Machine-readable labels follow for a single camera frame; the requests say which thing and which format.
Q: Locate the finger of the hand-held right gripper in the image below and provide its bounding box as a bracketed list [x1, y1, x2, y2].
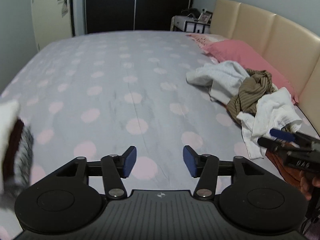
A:
[257, 136, 293, 155]
[269, 128, 320, 146]

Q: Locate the cream white knit garment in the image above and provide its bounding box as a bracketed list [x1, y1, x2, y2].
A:
[186, 60, 250, 103]

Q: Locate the small white muslin garment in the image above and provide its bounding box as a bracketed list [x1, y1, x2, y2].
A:
[236, 87, 303, 160]

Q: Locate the black bag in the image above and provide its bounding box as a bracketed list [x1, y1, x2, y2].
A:
[181, 8, 200, 18]

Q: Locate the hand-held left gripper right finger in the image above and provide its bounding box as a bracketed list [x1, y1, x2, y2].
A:
[183, 144, 283, 199]

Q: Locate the large white muslin garment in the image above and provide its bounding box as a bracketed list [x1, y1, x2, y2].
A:
[0, 99, 22, 205]

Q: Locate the person's right hand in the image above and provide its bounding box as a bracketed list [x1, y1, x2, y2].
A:
[299, 169, 320, 201]

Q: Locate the bed with pink-dotted sheet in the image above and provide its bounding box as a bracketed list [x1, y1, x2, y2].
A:
[0, 31, 320, 205]

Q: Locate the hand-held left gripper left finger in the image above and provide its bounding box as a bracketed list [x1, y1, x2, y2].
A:
[37, 145, 137, 199]

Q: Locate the photo frame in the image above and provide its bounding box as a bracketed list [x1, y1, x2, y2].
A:
[199, 11, 213, 23]

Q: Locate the person's purple fuzzy jacket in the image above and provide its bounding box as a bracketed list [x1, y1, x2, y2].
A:
[301, 215, 320, 240]

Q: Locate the patterned pink pillow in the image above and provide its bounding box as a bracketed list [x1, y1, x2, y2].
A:
[185, 32, 229, 48]

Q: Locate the cream door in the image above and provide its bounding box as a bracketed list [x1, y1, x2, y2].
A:
[31, 0, 73, 52]

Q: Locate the plain pink pillow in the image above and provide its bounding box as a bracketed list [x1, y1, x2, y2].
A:
[202, 39, 299, 104]

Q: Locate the folded grey striped garment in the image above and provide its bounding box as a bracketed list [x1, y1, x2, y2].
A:
[14, 127, 35, 188]

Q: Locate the black sliding wardrobe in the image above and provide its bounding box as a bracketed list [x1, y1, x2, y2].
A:
[71, 0, 195, 37]

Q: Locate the brown striped garment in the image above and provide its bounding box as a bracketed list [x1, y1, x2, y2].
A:
[227, 69, 279, 124]

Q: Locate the white nightstand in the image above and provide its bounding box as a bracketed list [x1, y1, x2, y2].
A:
[171, 15, 212, 34]

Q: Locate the beige padded headboard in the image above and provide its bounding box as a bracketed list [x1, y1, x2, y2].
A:
[210, 0, 320, 140]

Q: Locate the folded dark red garment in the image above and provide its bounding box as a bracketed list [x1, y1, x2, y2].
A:
[5, 119, 25, 180]

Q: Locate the rust red garment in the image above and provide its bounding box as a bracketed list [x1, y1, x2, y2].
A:
[265, 150, 304, 188]

